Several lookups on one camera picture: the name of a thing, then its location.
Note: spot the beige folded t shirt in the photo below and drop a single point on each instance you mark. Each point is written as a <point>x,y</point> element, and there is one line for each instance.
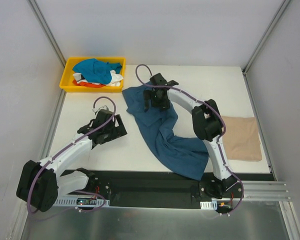
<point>241,140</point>

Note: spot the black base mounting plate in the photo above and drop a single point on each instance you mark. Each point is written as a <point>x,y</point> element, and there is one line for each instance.
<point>162,190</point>

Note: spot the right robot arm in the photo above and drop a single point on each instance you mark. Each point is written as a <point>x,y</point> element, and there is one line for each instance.
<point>207,125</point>

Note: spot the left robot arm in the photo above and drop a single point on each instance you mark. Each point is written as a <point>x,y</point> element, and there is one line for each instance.
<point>42,182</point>

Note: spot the dark blue t shirt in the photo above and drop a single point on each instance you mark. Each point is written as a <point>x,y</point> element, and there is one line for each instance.
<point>187,157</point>

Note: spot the grey slotted cable duct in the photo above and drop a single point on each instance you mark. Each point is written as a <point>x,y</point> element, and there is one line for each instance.
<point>70,201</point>

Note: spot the white t shirt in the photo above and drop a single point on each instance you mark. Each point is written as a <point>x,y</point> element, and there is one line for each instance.
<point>115,79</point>

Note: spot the teal t shirt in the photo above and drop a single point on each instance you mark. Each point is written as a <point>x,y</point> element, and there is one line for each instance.
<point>97,71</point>

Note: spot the yellow plastic bin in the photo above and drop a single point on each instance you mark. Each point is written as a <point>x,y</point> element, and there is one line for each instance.
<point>66,82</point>

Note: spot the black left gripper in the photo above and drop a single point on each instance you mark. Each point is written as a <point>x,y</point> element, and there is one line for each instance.
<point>117,125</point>

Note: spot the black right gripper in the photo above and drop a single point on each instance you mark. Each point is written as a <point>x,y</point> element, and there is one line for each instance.
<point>154,95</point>

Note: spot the orange t shirt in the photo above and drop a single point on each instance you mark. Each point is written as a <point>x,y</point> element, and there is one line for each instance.
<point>84,83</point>

